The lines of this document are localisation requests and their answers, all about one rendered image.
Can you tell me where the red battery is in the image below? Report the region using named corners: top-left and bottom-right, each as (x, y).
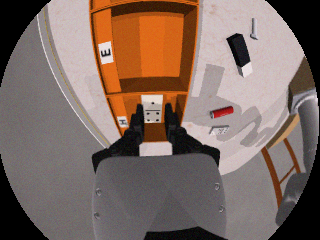
top-left (210, 106), bottom-right (234, 119)

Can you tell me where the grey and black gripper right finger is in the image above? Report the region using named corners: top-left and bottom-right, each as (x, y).
top-left (164, 103), bottom-right (220, 168)

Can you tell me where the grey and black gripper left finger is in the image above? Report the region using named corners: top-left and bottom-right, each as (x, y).
top-left (92, 104), bottom-right (145, 174)

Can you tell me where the black and white eraser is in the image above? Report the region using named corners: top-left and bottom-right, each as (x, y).
top-left (226, 33), bottom-right (253, 78)

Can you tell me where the orange rack of bins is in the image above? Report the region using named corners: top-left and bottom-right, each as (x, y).
top-left (89, 0), bottom-right (199, 143)

